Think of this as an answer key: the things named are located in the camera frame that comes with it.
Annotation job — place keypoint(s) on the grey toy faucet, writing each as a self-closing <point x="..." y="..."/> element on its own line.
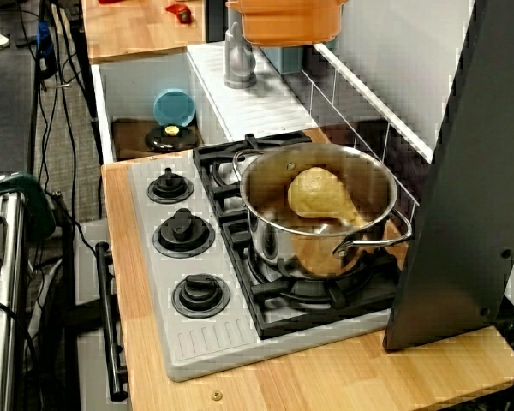
<point x="237" y="64"/>

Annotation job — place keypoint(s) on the white toy sink unit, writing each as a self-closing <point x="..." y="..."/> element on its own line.
<point x="248" y="107"/>

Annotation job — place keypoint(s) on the red toy object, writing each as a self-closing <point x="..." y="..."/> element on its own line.
<point x="181" y="12"/>

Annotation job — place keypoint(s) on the dark lid with yellow knob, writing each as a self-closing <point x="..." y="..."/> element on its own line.
<point x="158" y="140"/>

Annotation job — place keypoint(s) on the dark tiled backsplash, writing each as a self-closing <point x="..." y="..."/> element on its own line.
<point x="368" y="132"/>

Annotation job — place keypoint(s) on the silver metal frame rail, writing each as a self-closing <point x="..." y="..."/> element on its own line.
<point x="8" y="299"/>

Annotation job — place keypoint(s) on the orange plastic toy pot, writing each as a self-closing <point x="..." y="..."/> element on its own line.
<point x="291" y="25"/>

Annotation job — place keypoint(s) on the toy chicken drumstick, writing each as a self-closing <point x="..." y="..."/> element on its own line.
<point x="317" y="192"/>

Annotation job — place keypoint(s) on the wooden kitchen counter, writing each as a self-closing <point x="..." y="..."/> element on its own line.
<point x="325" y="377"/>

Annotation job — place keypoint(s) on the black burner grate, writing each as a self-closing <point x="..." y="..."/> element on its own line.
<point x="304" y="317"/>
<point x="214" y="154"/>

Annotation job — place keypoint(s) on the green clamp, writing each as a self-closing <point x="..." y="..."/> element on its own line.
<point x="38" y="201"/>

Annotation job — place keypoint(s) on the black side panel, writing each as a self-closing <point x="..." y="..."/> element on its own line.
<point x="454" y="214"/>

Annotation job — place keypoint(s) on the grey stove top panel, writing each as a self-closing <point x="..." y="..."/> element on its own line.
<point x="154" y="265"/>

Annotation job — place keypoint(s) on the stainless steel pot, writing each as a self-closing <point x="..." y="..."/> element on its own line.
<point x="274" y="248"/>

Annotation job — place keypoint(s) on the blue plastic plate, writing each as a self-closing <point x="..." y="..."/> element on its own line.
<point x="173" y="107"/>

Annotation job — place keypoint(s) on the black stove knob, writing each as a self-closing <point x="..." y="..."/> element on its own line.
<point x="201" y="296"/>
<point x="183" y="234"/>
<point x="170" y="187"/>

